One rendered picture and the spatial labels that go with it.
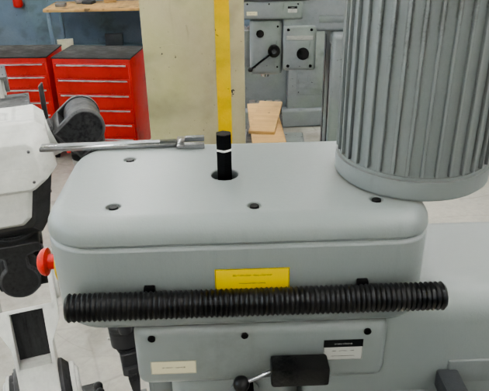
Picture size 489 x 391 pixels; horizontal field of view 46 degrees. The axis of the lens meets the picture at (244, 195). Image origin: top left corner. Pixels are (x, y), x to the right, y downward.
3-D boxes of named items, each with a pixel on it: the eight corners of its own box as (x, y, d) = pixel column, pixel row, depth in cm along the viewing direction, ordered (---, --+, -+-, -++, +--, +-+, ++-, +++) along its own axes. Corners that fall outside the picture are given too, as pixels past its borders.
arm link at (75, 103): (70, 149, 156) (60, 99, 150) (104, 143, 158) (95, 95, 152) (73, 164, 146) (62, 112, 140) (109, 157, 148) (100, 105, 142)
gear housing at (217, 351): (138, 389, 78) (130, 331, 74) (155, 284, 100) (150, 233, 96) (384, 380, 79) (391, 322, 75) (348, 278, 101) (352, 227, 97)
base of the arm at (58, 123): (64, 146, 157) (43, 109, 151) (108, 125, 159) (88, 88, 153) (68, 165, 144) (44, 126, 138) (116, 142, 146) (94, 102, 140)
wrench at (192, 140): (37, 155, 85) (36, 150, 84) (43, 145, 88) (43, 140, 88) (204, 148, 86) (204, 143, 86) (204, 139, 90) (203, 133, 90)
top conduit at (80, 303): (65, 329, 68) (60, 305, 66) (73, 307, 72) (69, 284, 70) (446, 316, 69) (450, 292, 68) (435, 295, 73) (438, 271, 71)
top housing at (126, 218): (53, 337, 73) (31, 227, 66) (94, 233, 96) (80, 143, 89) (424, 324, 74) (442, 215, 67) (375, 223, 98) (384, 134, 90)
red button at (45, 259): (36, 282, 82) (32, 257, 80) (44, 265, 86) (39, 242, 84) (60, 281, 82) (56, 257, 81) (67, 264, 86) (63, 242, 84)
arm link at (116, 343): (112, 359, 176) (105, 323, 173) (143, 351, 178) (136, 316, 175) (116, 381, 164) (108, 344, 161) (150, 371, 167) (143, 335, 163)
